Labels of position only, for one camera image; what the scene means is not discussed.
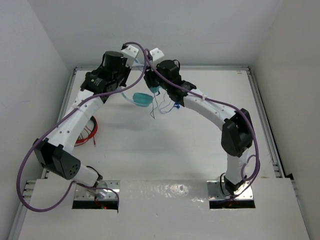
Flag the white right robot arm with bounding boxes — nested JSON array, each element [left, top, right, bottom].
[[144, 60, 253, 195]]

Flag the blue headphone cable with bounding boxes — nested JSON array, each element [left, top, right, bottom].
[[149, 86, 181, 120]]

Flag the teal cat-ear headphones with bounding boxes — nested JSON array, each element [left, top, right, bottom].
[[121, 58, 161, 108]]

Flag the red headphones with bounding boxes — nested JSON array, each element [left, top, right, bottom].
[[74, 116, 98, 147]]

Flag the metal base plate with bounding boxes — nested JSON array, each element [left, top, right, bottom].
[[74, 180, 120, 202], [206, 180, 254, 201]]

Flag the white front cover board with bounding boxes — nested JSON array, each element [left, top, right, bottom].
[[19, 178, 309, 240]]

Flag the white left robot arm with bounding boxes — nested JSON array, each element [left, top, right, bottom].
[[34, 51, 131, 187]]

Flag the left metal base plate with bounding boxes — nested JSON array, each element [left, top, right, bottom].
[[74, 180, 120, 202]]

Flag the aluminium table frame rail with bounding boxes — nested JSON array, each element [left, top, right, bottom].
[[19, 60, 308, 240]]

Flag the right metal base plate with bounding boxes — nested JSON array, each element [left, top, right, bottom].
[[206, 180, 254, 201]]

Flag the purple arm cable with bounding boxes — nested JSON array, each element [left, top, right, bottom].
[[143, 48, 261, 201], [16, 41, 150, 213]]

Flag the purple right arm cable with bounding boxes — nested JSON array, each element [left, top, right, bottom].
[[143, 48, 261, 201]]

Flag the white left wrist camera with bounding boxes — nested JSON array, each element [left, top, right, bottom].
[[120, 45, 139, 69]]

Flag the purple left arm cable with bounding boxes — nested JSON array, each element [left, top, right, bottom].
[[16, 41, 150, 213]]

